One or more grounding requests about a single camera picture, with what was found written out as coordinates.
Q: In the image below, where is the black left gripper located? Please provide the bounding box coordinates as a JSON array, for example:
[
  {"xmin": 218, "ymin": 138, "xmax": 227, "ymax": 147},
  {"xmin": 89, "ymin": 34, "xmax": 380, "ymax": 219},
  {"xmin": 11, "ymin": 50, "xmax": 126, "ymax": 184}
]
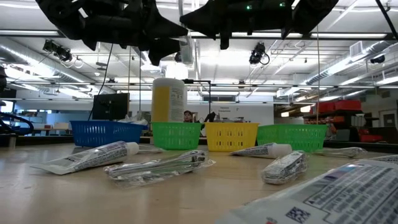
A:
[{"xmin": 79, "ymin": 0, "xmax": 189, "ymax": 67}]

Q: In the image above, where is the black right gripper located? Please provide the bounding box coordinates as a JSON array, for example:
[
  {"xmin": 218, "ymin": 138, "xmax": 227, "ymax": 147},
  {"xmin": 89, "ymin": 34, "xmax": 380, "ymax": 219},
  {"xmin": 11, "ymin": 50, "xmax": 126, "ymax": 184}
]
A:
[{"xmin": 179, "ymin": 0, "xmax": 295, "ymax": 51}]

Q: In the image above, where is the silver clear packet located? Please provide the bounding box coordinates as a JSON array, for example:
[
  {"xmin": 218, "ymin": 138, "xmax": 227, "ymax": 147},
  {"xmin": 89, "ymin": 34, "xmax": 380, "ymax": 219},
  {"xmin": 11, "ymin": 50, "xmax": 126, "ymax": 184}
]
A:
[
  {"xmin": 137, "ymin": 144, "xmax": 167, "ymax": 154},
  {"xmin": 313, "ymin": 146, "xmax": 368, "ymax": 159},
  {"xmin": 260, "ymin": 150, "xmax": 309, "ymax": 185},
  {"xmin": 103, "ymin": 149, "xmax": 216, "ymax": 188}
]

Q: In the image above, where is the thin black pole stand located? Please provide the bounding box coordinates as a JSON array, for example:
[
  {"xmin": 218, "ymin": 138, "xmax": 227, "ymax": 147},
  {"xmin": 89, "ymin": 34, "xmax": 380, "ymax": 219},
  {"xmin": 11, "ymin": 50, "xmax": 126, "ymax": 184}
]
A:
[{"xmin": 182, "ymin": 78, "xmax": 213, "ymax": 124}]

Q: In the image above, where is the white yellow wipes canister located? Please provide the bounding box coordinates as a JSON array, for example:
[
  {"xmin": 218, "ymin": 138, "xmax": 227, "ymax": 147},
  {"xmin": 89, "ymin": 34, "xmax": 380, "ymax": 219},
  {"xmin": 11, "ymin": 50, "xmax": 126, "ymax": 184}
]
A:
[{"xmin": 150, "ymin": 77, "xmax": 188, "ymax": 123}]

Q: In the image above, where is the crumpled clear plastic wrapper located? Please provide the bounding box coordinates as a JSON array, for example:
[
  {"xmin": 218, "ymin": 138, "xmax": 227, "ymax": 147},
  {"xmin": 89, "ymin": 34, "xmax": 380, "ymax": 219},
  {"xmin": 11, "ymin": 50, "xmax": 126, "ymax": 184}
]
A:
[{"xmin": 117, "ymin": 111, "xmax": 150, "ymax": 126}]

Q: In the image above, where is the black monitor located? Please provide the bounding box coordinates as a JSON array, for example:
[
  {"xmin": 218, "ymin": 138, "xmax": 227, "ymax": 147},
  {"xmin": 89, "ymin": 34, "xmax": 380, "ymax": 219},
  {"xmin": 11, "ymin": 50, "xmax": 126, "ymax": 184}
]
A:
[{"xmin": 91, "ymin": 92, "xmax": 131, "ymax": 122}]

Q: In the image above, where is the black angled background device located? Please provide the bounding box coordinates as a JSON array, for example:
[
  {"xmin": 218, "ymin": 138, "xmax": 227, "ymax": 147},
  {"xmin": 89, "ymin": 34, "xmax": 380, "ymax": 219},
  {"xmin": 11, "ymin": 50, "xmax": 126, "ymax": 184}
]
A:
[{"xmin": 201, "ymin": 111, "xmax": 218, "ymax": 123}]

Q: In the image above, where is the green plastic basket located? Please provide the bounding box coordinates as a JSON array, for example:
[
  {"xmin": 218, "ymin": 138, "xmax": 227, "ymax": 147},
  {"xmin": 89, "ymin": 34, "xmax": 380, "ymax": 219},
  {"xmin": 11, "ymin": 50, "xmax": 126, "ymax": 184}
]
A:
[
  {"xmin": 151, "ymin": 121, "xmax": 203, "ymax": 151},
  {"xmin": 256, "ymin": 124, "xmax": 328, "ymax": 153}
]

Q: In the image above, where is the yellow plastic basket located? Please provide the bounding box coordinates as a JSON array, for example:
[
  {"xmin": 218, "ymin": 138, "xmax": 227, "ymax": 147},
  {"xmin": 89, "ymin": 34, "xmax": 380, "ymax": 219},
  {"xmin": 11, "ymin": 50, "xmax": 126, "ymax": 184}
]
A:
[{"xmin": 204, "ymin": 121, "xmax": 260, "ymax": 152}]

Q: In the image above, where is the blue plastic basket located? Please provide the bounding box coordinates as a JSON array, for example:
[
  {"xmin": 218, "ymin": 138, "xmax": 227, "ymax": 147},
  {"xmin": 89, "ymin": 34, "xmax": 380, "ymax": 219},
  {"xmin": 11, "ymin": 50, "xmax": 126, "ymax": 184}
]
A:
[{"xmin": 69, "ymin": 119, "xmax": 147, "ymax": 148}]

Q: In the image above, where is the red storage bin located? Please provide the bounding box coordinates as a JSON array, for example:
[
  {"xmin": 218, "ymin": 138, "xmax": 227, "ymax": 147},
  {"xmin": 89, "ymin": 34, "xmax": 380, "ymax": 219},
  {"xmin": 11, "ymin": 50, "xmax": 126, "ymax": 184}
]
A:
[
  {"xmin": 310, "ymin": 101, "xmax": 336, "ymax": 114},
  {"xmin": 334, "ymin": 99, "xmax": 363, "ymax": 112}
]

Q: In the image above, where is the small black ceiling fixture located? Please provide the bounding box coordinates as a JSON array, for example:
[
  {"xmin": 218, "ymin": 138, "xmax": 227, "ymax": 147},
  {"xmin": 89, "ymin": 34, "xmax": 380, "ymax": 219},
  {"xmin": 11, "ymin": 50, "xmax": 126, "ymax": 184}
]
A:
[{"xmin": 369, "ymin": 54, "xmax": 386, "ymax": 65}]

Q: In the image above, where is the dark storage shelf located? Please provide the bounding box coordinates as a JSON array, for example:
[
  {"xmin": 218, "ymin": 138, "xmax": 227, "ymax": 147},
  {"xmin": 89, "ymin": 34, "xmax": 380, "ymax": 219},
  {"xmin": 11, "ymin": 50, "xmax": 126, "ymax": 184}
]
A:
[{"xmin": 303, "ymin": 99, "xmax": 382, "ymax": 143}]

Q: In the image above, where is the low red box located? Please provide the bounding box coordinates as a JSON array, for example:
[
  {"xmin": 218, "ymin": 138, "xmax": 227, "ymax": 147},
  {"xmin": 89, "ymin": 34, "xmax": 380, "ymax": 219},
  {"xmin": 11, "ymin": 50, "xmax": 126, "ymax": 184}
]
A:
[{"xmin": 358, "ymin": 133, "xmax": 384, "ymax": 143}]

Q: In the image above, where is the black hanging camera with cable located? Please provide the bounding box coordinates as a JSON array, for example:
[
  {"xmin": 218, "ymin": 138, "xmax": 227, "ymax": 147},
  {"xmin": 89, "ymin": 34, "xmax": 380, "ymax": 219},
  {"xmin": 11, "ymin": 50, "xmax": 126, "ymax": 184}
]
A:
[{"xmin": 248, "ymin": 42, "xmax": 271, "ymax": 66}]

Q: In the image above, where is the thin tan hanging rope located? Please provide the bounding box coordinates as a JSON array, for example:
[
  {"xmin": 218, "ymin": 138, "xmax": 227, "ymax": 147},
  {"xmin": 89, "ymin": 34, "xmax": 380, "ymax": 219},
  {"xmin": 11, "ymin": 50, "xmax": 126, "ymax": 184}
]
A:
[{"xmin": 126, "ymin": 46, "xmax": 133, "ymax": 114}]

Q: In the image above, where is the black hanging cable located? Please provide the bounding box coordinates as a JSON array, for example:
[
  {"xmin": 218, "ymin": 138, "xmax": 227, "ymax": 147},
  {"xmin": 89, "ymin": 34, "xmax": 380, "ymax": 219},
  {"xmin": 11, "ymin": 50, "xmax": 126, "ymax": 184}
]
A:
[{"xmin": 87, "ymin": 42, "xmax": 114, "ymax": 122}]

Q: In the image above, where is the black ceiling camera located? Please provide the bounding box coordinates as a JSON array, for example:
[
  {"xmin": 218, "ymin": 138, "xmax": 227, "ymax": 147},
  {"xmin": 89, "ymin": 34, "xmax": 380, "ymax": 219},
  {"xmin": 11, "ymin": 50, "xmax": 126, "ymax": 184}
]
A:
[{"xmin": 42, "ymin": 39, "xmax": 74, "ymax": 63}]

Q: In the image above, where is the thin yellow hanging rope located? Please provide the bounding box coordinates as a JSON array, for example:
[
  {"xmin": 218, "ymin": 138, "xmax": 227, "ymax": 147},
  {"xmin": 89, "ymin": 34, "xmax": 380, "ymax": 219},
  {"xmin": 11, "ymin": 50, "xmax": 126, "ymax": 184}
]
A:
[{"xmin": 315, "ymin": 24, "xmax": 321, "ymax": 125}]

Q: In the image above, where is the black curved hose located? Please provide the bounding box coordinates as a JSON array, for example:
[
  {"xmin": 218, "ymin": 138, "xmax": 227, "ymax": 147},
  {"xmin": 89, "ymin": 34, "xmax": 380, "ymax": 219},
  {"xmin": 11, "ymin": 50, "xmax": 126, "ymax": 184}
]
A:
[{"xmin": 0, "ymin": 111, "xmax": 35, "ymax": 135}]

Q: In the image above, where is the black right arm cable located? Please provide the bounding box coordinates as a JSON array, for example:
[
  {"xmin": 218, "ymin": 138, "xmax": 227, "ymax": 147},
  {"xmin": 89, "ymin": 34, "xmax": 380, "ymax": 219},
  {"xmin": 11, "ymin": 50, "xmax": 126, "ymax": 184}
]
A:
[{"xmin": 374, "ymin": 0, "xmax": 398, "ymax": 40}]

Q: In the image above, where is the black overhead frame beam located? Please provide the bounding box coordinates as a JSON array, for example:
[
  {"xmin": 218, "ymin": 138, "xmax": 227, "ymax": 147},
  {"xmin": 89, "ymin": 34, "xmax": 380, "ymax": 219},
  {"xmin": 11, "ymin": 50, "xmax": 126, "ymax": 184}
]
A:
[{"xmin": 0, "ymin": 29, "xmax": 398, "ymax": 40}]

